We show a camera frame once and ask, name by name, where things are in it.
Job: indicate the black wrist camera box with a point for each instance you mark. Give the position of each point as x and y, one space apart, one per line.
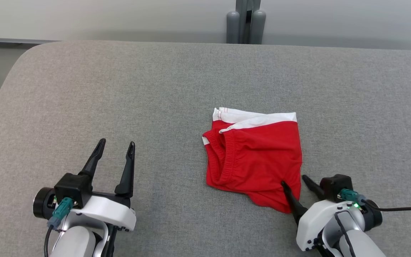
334 185
73 187

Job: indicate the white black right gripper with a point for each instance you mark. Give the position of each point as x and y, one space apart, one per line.
312 225

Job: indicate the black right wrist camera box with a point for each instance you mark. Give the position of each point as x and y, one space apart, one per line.
334 185

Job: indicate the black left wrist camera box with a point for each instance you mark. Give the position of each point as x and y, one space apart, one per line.
73 187

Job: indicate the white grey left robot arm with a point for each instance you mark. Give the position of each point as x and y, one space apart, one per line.
73 242

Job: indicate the grey metal shelf frame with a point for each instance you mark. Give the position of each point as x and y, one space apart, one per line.
13 40

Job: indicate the red white-trimmed shorts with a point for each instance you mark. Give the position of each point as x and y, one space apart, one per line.
259 160

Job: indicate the grey metal post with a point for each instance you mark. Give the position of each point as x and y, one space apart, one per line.
233 25

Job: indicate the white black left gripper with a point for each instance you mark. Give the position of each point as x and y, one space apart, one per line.
109 214

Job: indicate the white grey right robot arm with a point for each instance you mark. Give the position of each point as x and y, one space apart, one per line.
355 242

